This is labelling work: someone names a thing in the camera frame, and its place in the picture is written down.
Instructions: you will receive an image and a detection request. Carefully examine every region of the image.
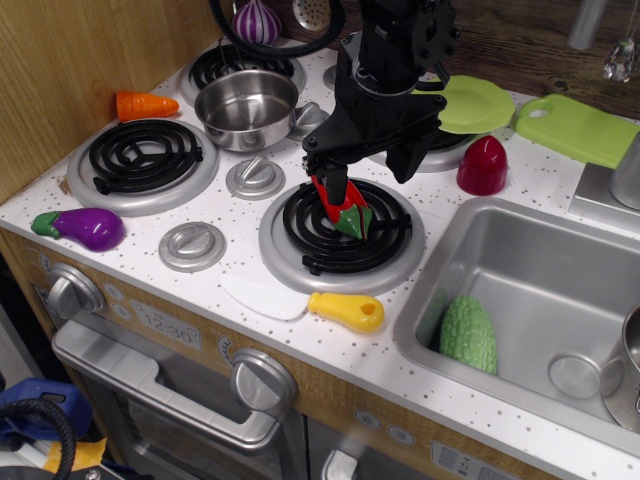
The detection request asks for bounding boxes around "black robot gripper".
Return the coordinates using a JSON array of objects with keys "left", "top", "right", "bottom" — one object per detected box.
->
[{"left": 303, "top": 38, "right": 447, "bottom": 206}]

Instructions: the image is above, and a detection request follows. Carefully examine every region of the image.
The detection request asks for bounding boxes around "red toy chili pepper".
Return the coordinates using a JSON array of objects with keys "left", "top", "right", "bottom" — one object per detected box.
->
[{"left": 311, "top": 176, "right": 373, "bottom": 241}]

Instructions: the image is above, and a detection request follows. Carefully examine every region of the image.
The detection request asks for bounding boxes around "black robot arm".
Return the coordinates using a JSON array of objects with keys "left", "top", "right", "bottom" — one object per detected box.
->
[{"left": 303, "top": 1, "right": 460, "bottom": 205}]

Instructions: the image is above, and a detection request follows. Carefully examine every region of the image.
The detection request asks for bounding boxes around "red toy pepper half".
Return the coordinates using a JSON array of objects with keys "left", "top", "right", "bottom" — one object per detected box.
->
[{"left": 456, "top": 135, "right": 508, "bottom": 196}]

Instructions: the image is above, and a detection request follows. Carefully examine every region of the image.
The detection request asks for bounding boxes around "small steel pot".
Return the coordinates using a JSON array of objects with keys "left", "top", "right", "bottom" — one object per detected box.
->
[{"left": 194, "top": 70, "right": 299, "bottom": 152}]

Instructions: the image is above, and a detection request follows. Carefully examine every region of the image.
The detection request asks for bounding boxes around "steel pot in sink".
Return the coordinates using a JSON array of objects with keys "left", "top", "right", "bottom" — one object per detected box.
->
[{"left": 600, "top": 306, "right": 639, "bottom": 433}]

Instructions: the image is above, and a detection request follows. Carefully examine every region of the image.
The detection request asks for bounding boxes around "back right stove burner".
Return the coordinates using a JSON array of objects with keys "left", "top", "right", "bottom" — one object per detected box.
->
[{"left": 368, "top": 128, "right": 480, "bottom": 174}]

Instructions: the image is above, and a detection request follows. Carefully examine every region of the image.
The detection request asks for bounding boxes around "stove burner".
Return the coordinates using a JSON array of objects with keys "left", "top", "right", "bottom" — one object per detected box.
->
[
  {"left": 179, "top": 43, "right": 306, "bottom": 107},
  {"left": 67, "top": 119, "right": 218, "bottom": 217},
  {"left": 368, "top": 128, "right": 480, "bottom": 174},
  {"left": 258, "top": 179, "right": 426, "bottom": 295}
]

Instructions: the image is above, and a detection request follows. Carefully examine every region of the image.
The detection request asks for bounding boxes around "silver stovetop knob back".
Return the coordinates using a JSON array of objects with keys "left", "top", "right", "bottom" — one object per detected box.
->
[{"left": 287, "top": 102, "right": 329, "bottom": 142}]

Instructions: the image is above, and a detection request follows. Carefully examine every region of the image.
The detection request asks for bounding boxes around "silver stovetop knob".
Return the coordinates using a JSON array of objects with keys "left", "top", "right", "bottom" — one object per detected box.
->
[
  {"left": 158, "top": 222, "right": 226, "bottom": 273},
  {"left": 226, "top": 155, "right": 286, "bottom": 201},
  {"left": 287, "top": 102, "right": 329, "bottom": 142}
]

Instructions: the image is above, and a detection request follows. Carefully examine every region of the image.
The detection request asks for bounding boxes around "front right stove burner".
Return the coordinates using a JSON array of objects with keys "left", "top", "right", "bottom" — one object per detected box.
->
[{"left": 258, "top": 179, "right": 426, "bottom": 295}]

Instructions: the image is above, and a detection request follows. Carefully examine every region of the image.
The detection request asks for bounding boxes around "silver stovetop knob middle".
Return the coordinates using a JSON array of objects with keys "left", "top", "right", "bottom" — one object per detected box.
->
[{"left": 226, "top": 155, "right": 286, "bottom": 201}]

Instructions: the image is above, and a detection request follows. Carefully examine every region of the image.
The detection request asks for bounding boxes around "green toy plate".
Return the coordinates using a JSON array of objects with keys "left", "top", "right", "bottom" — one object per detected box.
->
[{"left": 413, "top": 75, "right": 515, "bottom": 134}]

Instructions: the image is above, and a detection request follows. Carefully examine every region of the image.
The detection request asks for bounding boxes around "hanging metal strainer spoon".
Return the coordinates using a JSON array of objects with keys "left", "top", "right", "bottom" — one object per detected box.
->
[{"left": 292, "top": 0, "right": 331, "bottom": 32}]

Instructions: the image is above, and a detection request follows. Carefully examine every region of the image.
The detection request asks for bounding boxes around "purple striped toy onion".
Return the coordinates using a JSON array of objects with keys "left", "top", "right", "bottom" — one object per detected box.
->
[{"left": 232, "top": 0, "right": 282, "bottom": 45}]

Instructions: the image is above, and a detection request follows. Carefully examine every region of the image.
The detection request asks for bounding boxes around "back left stove burner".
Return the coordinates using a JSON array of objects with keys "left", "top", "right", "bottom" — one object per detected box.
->
[{"left": 179, "top": 43, "right": 306, "bottom": 107}]

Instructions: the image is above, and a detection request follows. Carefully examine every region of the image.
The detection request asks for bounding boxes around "silver stovetop knob front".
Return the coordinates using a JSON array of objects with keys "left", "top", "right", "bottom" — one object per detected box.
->
[{"left": 158, "top": 222, "right": 226, "bottom": 273}]

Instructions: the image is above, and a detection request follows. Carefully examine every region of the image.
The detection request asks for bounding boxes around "green toy bitter gourd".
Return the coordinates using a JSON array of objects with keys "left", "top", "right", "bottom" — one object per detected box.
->
[{"left": 439, "top": 295, "right": 498, "bottom": 375}]

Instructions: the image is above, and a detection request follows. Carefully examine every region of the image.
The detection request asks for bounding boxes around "green toy cutting board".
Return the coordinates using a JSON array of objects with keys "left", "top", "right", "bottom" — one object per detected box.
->
[{"left": 515, "top": 94, "right": 639, "bottom": 170}]

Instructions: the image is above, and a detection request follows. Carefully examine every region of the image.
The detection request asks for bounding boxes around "metal sink basin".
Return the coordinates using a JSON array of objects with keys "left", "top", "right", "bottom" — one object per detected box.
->
[{"left": 394, "top": 197, "right": 639, "bottom": 454}]

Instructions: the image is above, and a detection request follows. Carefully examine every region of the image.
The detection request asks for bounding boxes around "front left stove burner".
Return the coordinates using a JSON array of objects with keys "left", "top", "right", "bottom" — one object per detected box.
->
[{"left": 67, "top": 119, "right": 218, "bottom": 217}]

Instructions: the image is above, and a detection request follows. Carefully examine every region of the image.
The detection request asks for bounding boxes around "silver oven knob right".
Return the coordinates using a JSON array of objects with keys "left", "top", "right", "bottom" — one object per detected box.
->
[{"left": 230, "top": 348, "right": 298, "bottom": 413}]

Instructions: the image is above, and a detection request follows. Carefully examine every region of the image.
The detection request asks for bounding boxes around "silver oven knob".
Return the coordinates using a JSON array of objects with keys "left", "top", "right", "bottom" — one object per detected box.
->
[
  {"left": 230, "top": 348, "right": 298, "bottom": 413},
  {"left": 47, "top": 263, "right": 106, "bottom": 320}
]

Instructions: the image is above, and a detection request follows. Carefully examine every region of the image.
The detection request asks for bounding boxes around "orange toy carrot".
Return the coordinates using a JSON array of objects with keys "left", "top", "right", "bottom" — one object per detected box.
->
[{"left": 116, "top": 91, "right": 180, "bottom": 122}]

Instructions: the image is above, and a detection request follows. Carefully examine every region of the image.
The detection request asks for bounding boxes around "silver faucet base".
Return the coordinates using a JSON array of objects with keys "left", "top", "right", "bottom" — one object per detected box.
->
[{"left": 569, "top": 133, "right": 640, "bottom": 232}]

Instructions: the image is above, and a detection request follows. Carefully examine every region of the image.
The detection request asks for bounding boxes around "oven clock display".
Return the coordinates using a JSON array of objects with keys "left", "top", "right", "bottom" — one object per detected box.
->
[{"left": 130, "top": 300, "right": 202, "bottom": 350}]

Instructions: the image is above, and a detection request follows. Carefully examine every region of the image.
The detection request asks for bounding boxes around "purple toy eggplant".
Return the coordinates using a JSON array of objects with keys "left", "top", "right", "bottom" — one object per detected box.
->
[{"left": 31, "top": 208, "right": 126, "bottom": 252}]

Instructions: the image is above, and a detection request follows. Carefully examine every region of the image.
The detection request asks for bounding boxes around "silver oven knob left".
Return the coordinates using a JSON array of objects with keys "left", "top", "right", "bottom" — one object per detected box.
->
[{"left": 47, "top": 263, "right": 106, "bottom": 320}]

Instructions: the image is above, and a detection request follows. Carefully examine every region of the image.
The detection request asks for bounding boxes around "yellow handled toy knife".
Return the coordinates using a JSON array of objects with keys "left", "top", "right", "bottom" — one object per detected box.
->
[{"left": 219, "top": 275, "right": 385, "bottom": 334}]

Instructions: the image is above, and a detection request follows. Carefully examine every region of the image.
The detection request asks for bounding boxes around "silver oven door handle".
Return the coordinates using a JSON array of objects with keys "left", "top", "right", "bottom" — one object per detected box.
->
[{"left": 52, "top": 321, "right": 280, "bottom": 455}]

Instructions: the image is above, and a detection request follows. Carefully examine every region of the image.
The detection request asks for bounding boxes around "black hose lower left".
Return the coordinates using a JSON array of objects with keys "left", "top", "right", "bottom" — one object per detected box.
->
[{"left": 0, "top": 398, "right": 77, "bottom": 474}]

